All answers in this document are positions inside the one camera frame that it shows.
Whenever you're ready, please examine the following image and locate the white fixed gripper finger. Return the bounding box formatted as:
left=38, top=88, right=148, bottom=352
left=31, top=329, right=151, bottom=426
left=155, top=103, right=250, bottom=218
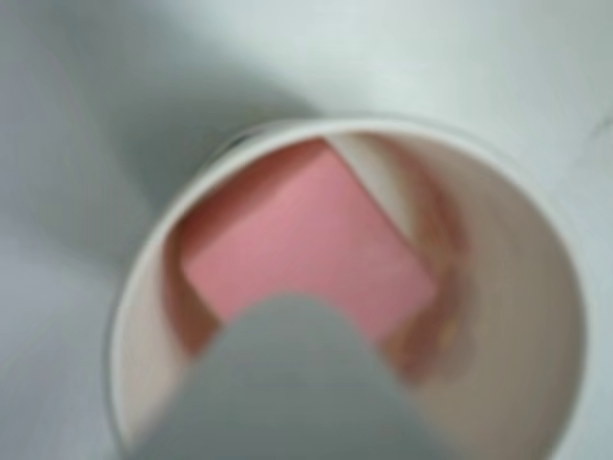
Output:
left=157, top=289, right=433, bottom=460

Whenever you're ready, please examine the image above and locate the pink foam block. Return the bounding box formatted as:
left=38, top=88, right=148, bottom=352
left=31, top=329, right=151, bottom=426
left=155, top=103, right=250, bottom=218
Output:
left=179, top=137, right=438, bottom=347

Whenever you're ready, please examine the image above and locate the white paper cup flower print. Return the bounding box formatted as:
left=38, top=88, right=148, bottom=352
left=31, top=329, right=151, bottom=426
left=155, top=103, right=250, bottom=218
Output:
left=102, top=112, right=595, bottom=460

